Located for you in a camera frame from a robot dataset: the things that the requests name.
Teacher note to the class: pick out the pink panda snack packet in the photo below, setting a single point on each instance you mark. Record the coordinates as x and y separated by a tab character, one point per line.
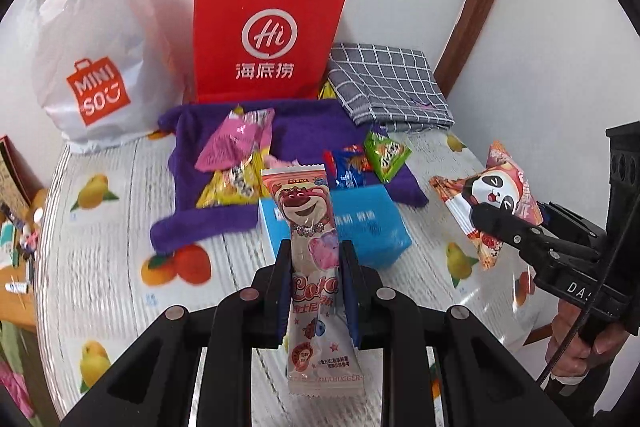
502	184

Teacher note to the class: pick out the person right hand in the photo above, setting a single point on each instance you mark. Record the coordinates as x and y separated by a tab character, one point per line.
579	356

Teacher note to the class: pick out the purple towel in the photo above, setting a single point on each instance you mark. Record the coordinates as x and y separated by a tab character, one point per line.
302	131

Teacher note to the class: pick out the grey checked folded cloth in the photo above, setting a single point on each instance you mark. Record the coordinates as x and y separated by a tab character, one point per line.
389	86

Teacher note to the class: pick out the red Haidilao paper bag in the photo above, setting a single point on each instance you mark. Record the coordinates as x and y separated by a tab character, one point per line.
251	50

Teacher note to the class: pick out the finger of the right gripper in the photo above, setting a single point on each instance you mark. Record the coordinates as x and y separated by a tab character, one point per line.
568	225
533	242

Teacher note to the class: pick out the green chicken snack packet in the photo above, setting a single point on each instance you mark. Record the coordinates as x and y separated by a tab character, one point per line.
386	156

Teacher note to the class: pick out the yellow snack packet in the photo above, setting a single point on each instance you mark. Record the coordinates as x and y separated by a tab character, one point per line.
240	185

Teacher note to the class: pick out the white Miniso plastic bag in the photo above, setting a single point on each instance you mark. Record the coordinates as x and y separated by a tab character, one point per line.
102	70

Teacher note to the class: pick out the pink magenta snack packet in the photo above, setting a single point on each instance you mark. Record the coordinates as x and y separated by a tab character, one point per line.
236	139

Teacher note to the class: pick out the patterned brown box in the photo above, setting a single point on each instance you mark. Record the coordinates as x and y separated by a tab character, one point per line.
20	191

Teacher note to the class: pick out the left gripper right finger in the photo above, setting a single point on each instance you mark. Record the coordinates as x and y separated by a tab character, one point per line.
369	318

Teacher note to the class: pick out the blue tissue pack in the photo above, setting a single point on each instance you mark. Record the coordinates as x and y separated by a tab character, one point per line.
365	226

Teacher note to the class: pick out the red snack packet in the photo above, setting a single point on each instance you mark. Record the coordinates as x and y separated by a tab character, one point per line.
326	157

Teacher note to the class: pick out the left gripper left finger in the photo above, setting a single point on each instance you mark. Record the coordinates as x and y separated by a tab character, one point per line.
269	315

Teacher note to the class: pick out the pink bear Lotso candy packet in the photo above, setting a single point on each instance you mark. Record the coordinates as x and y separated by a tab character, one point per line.
321	357

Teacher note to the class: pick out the blue chocolate cookie packet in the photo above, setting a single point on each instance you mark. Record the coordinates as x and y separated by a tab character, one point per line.
348	168

